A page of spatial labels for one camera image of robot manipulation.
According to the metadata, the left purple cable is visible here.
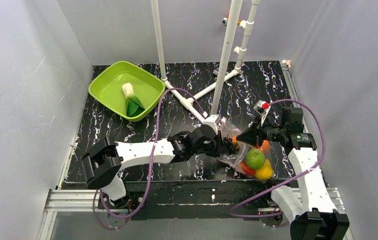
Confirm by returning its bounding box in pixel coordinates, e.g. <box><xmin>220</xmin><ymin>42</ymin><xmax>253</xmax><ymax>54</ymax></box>
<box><xmin>92</xmin><ymin>87</ymin><xmax>208</xmax><ymax>231</ymax></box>

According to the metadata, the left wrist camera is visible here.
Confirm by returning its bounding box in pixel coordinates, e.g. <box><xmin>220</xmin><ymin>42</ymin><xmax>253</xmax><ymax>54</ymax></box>
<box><xmin>203</xmin><ymin>114</ymin><xmax>221</xmax><ymax>134</ymax></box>

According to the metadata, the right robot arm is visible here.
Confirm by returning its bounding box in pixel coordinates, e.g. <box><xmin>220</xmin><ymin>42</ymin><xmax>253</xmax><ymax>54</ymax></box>
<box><xmin>236</xmin><ymin>107</ymin><xmax>350</xmax><ymax>240</ymax></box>

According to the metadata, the fake green apple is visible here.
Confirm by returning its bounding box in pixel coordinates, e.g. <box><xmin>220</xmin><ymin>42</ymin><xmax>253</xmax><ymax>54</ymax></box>
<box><xmin>244</xmin><ymin>148</ymin><xmax>266</xmax><ymax>170</ymax></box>

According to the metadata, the fake orange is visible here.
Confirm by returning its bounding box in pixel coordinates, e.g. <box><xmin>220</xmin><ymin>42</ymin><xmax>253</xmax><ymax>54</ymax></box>
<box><xmin>260</xmin><ymin>140</ymin><xmax>270</xmax><ymax>154</ymax></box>

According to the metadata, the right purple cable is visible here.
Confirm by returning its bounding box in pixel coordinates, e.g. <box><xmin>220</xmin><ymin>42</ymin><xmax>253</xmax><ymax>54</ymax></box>
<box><xmin>230</xmin><ymin>98</ymin><xmax>326</xmax><ymax>218</ymax></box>

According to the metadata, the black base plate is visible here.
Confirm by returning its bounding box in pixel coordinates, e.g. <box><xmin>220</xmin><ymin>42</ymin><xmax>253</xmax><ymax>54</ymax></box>
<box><xmin>97</xmin><ymin>178</ymin><xmax>309</xmax><ymax>222</ymax></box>

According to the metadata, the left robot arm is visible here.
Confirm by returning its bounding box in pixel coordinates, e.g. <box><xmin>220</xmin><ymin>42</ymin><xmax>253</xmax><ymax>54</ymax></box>
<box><xmin>81</xmin><ymin>124</ymin><xmax>236</xmax><ymax>201</ymax></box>

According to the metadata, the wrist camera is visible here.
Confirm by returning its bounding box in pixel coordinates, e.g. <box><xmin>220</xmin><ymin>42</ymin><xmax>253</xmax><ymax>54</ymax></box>
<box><xmin>203</xmin><ymin>114</ymin><xmax>221</xmax><ymax>134</ymax></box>
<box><xmin>253</xmin><ymin>100</ymin><xmax>270</xmax><ymax>126</ymax></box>

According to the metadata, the green plastic tray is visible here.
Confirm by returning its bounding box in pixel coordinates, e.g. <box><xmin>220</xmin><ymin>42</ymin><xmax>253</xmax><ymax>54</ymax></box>
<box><xmin>88</xmin><ymin>61</ymin><xmax>165</xmax><ymax>122</ymax></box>

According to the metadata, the fake bok choy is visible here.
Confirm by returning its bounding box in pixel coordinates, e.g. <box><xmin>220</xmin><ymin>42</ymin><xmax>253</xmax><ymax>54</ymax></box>
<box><xmin>122</xmin><ymin>82</ymin><xmax>145</xmax><ymax>118</ymax></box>

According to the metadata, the purple cable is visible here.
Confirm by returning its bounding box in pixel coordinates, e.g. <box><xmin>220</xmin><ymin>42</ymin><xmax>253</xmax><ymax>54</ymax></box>
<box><xmin>230</xmin><ymin>98</ymin><xmax>326</xmax><ymax>218</ymax></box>
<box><xmin>92</xmin><ymin>87</ymin><xmax>208</xmax><ymax>231</ymax></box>

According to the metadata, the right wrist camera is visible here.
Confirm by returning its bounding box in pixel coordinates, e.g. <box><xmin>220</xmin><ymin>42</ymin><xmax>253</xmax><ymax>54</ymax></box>
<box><xmin>253</xmin><ymin>100</ymin><xmax>270</xmax><ymax>126</ymax></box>

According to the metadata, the clear zip top bag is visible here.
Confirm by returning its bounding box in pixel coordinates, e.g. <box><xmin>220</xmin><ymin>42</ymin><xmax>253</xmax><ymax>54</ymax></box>
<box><xmin>218</xmin><ymin>118</ymin><xmax>271</xmax><ymax>180</ymax></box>

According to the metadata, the fake purple eggplant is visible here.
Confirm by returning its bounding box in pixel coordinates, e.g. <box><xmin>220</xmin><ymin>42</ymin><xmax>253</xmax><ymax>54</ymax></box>
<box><xmin>223</xmin><ymin>138</ymin><xmax>240</xmax><ymax>155</ymax></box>

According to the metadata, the white PVC pipe frame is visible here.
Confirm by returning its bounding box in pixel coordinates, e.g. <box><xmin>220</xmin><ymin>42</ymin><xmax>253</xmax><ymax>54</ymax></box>
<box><xmin>151</xmin><ymin>0</ymin><xmax>261</xmax><ymax>123</ymax></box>

